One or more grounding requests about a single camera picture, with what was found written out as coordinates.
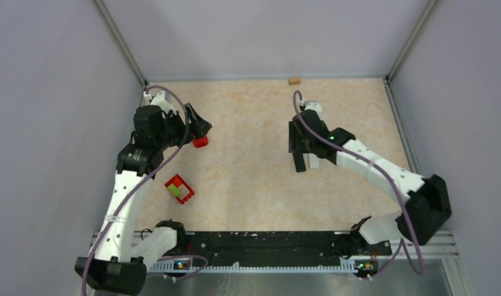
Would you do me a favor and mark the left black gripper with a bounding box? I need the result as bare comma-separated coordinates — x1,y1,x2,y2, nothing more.
155,102,211,150

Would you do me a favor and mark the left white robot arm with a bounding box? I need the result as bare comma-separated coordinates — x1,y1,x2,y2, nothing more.
75,103,212,295

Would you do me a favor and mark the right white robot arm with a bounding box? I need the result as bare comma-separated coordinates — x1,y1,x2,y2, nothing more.
288,109,452,254

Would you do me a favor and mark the red yellow toy block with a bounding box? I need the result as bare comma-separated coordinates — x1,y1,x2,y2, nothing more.
193,136,209,148

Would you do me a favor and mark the small wooden block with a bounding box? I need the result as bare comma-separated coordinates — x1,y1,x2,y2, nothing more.
288,77,301,86

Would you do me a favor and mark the red toy basket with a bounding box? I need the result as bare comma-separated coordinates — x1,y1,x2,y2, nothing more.
165,174,195,205

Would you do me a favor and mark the green block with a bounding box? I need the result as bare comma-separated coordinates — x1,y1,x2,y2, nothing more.
167,184,181,198

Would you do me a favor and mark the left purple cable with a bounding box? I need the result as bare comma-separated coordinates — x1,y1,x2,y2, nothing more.
81,84,209,296

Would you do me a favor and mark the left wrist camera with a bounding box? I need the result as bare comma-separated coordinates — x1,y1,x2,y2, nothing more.
144,90,175,113

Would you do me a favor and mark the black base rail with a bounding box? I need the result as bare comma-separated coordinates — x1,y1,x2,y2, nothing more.
165,231,392,268

